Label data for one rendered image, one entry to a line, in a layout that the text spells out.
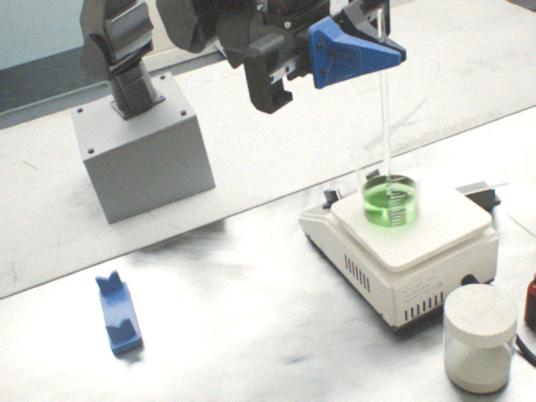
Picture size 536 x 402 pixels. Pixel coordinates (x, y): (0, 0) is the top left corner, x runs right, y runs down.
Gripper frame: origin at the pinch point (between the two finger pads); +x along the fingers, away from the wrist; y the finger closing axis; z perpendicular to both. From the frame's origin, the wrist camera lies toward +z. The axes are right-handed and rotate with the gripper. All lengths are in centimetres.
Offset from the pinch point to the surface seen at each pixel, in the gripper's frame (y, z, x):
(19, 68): 77, -95, -285
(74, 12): 109, -74, -269
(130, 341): -24.6, -24.9, -14.7
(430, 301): -4.0, -23.0, 8.5
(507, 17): 67, -25, -19
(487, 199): 14.1, -23.8, 4.9
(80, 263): -20.2, -26.1, -31.8
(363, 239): -5.4, -16.9, 2.1
